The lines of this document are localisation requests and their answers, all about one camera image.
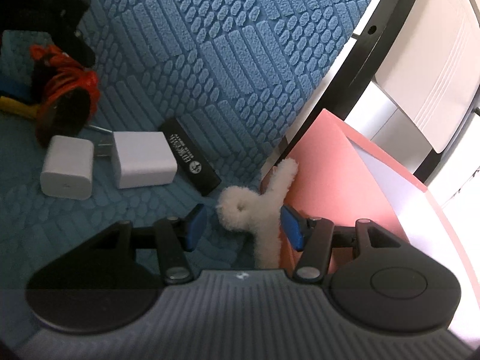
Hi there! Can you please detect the yellow handle screwdriver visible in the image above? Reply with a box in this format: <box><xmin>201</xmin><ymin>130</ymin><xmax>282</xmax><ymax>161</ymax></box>
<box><xmin>1</xmin><ymin>89</ymin><xmax>112</xmax><ymax>141</ymax></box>

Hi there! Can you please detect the black rectangular stick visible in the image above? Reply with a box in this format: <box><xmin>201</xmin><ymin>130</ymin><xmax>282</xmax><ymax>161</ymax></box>
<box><xmin>159</xmin><ymin>118</ymin><xmax>221</xmax><ymax>197</ymax></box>

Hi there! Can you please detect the red black hair claw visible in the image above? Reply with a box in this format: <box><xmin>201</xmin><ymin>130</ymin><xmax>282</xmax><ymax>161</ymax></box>
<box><xmin>29</xmin><ymin>45</ymin><xmax>100</xmax><ymax>148</ymax></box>

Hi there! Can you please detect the small white charger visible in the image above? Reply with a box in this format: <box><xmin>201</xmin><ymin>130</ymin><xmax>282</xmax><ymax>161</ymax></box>
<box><xmin>40</xmin><ymin>135</ymin><xmax>114</xmax><ymax>201</ymax></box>

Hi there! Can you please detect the pink cardboard box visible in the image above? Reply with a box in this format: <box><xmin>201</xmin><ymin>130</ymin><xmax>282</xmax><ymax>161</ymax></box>
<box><xmin>285</xmin><ymin>110</ymin><xmax>479</xmax><ymax>347</ymax></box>

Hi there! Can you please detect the cream folding chair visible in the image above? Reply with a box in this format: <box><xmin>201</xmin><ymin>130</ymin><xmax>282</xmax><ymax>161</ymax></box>
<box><xmin>281</xmin><ymin>0</ymin><xmax>479</xmax><ymax>182</ymax></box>

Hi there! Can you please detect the large white charger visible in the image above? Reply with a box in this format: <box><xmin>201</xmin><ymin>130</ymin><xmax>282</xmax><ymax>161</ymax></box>
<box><xmin>111</xmin><ymin>132</ymin><xmax>177</xmax><ymax>189</ymax></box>

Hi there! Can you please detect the blue textured sofa cover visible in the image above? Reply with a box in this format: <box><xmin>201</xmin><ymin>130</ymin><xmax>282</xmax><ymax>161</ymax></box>
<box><xmin>0</xmin><ymin>0</ymin><xmax>389</xmax><ymax>346</ymax></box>

